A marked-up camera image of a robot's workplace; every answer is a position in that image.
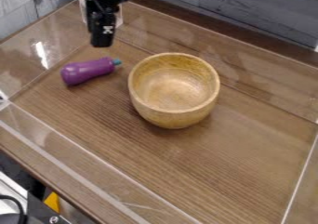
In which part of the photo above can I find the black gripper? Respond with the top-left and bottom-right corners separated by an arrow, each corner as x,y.
80,0 -> 128,47

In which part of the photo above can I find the purple toy eggplant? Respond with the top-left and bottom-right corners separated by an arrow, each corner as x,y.
61,57 -> 121,86

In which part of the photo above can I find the light wooden bowl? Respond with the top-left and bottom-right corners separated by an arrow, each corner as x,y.
128,52 -> 220,129

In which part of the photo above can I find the black device with yellow label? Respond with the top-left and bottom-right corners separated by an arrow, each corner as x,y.
25,193 -> 97,224

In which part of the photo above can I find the clear acrylic corner bracket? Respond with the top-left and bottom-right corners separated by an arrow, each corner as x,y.
79,0 -> 123,28

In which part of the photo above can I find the clear acrylic tray wall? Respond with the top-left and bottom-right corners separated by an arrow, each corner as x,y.
0,100 -> 203,224

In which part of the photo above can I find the black cable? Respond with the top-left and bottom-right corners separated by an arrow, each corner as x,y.
0,194 -> 28,224

